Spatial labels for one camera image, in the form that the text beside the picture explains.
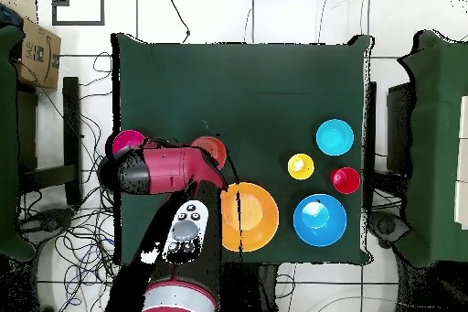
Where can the small orange-red bowl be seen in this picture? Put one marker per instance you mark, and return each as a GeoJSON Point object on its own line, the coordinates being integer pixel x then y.
{"type": "Point", "coordinates": [215, 149]}

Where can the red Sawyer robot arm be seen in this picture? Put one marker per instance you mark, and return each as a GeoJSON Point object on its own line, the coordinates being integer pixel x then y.
{"type": "Point", "coordinates": [164, 169]}

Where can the white box stack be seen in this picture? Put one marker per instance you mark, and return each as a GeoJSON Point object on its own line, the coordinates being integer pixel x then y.
{"type": "Point", "coordinates": [462, 162]}

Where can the large orange-yellow bowl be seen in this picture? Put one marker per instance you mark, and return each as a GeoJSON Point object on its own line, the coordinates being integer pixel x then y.
{"type": "Point", "coordinates": [256, 217]}

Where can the dark green tablecloth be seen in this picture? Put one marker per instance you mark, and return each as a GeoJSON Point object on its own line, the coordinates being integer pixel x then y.
{"type": "Point", "coordinates": [237, 88]}

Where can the yellow cup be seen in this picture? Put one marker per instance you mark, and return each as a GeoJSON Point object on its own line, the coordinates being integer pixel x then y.
{"type": "Point", "coordinates": [300, 166]}

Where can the small light blue bowl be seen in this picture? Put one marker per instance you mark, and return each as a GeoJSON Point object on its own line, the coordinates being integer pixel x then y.
{"type": "Point", "coordinates": [335, 137]}

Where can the large blue bowl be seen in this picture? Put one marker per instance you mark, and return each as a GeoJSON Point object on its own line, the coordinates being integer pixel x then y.
{"type": "Point", "coordinates": [320, 220]}

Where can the small magenta bowl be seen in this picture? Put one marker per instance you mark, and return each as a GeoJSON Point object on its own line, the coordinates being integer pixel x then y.
{"type": "Point", "coordinates": [126, 140]}

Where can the red cup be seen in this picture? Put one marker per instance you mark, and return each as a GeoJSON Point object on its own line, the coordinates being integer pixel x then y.
{"type": "Point", "coordinates": [345, 180]}

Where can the black metal stand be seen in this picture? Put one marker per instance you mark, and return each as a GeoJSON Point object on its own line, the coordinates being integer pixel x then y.
{"type": "Point", "coordinates": [72, 125]}

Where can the green cloth-covered table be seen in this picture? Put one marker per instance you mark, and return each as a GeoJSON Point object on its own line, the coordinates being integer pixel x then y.
{"type": "Point", "coordinates": [435, 143]}
{"type": "Point", "coordinates": [7, 143]}

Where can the cardboard box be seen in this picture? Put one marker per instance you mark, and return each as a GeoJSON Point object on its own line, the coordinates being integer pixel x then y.
{"type": "Point", "coordinates": [38, 55]}

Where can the black square frame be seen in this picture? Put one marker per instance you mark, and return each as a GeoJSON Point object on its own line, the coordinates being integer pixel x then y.
{"type": "Point", "coordinates": [78, 23]}

